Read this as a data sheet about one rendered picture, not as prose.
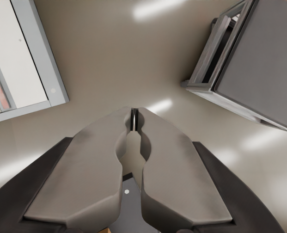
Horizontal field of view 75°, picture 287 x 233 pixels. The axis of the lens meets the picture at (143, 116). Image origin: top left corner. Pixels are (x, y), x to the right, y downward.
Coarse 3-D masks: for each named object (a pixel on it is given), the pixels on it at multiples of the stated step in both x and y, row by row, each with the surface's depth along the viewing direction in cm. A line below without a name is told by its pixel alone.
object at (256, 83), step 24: (240, 0) 66; (264, 0) 56; (216, 24) 79; (240, 24) 60; (264, 24) 58; (216, 48) 75; (240, 48) 58; (264, 48) 59; (216, 72) 62; (240, 72) 59; (264, 72) 60; (216, 96) 66; (240, 96) 60; (264, 96) 62; (264, 120) 83
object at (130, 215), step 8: (128, 176) 65; (128, 184) 64; (136, 184) 64; (128, 192) 64; (136, 192) 65; (128, 200) 65; (136, 200) 65; (128, 208) 65; (136, 208) 66; (120, 216) 65; (128, 216) 66; (136, 216) 66; (112, 224) 65; (120, 224) 66; (128, 224) 66; (136, 224) 67; (144, 224) 67; (112, 232) 66; (120, 232) 66; (128, 232) 67; (136, 232) 67; (144, 232) 68; (152, 232) 68
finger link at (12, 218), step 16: (64, 144) 8; (48, 160) 7; (16, 176) 7; (32, 176) 7; (48, 176) 7; (0, 192) 6; (16, 192) 6; (32, 192) 6; (0, 208) 6; (16, 208) 6; (0, 224) 5; (16, 224) 5; (32, 224) 5; (48, 224) 5; (64, 224) 5
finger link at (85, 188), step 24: (96, 120) 10; (120, 120) 10; (72, 144) 8; (96, 144) 8; (120, 144) 9; (72, 168) 7; (96, 168) 7; (120, 168) 7; (48, 192) 6; (72, 192) 6; (96, 192) 6; (120, 192) 7; (24, 216) 5; (48, 216) 5; (72, 216) 6; (96, 216) 6
